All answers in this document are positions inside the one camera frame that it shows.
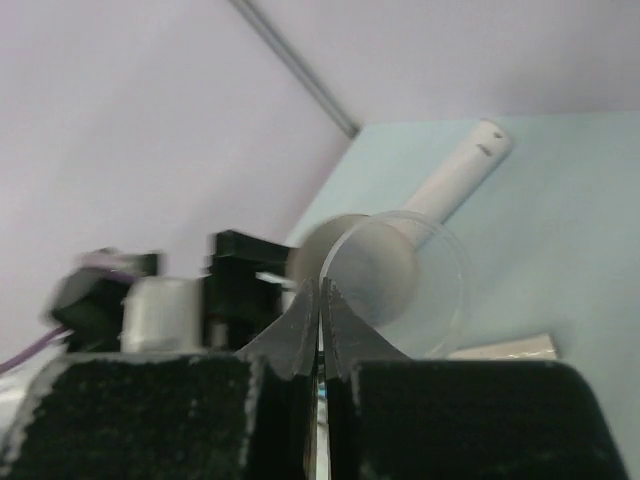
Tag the white cardboard tube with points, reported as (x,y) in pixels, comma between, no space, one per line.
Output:
(453,181)

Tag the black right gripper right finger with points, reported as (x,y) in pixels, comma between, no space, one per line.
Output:
(392,417)

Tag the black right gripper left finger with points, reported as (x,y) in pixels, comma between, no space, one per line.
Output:
(250,414)

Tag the white shuttlecock tube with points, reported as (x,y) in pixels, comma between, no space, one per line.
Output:
(371,262)

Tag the clear plastic tube lid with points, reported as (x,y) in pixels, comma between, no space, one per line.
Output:
(432,324)

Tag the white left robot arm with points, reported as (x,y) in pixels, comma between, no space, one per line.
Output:
(116,301)

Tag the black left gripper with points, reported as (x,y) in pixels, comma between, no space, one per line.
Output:
(237,305)

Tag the aluminium frame post left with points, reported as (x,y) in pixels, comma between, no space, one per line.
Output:
(297,65)

